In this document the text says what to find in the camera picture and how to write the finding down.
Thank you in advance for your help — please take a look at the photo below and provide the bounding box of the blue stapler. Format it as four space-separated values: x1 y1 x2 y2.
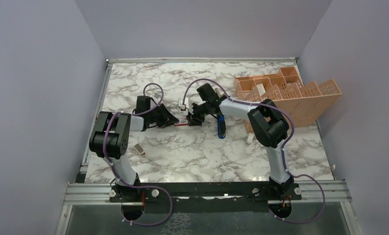
218 116 226 139

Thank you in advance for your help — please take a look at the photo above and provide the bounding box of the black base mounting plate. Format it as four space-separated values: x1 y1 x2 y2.
109 181 302 214

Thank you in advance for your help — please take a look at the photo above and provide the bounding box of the aluminium front frame rail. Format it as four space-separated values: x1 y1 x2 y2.
63 180 352 206

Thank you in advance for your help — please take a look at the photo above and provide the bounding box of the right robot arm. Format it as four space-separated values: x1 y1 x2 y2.
179 83 294 199

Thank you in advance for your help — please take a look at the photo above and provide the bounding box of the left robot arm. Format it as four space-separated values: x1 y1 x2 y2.
89 95 179 201

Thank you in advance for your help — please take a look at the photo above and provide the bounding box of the small white brown eraser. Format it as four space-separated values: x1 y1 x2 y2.
134 143 146 156

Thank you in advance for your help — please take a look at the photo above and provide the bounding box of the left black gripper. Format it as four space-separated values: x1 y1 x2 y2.
146 103 179 127

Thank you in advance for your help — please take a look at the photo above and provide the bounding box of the purple cable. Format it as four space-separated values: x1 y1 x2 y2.
102 83 174 227
182 78 326 225

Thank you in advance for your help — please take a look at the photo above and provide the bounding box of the peach plastic desk organizer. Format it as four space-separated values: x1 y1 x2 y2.
234 67 341 127

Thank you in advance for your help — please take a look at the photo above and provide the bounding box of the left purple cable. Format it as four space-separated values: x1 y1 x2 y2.
102 83 174 227

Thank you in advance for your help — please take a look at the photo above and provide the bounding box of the white tube by organizer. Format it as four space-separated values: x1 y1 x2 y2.
245 133 254 145

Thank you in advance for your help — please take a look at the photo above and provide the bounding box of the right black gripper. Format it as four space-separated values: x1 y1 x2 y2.
186 102 210 126

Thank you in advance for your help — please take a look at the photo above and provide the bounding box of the red white staple box sleeve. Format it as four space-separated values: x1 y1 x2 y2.
174 118 188 126

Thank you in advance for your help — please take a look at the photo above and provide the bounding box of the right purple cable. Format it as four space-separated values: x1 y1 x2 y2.
182 78 326 225

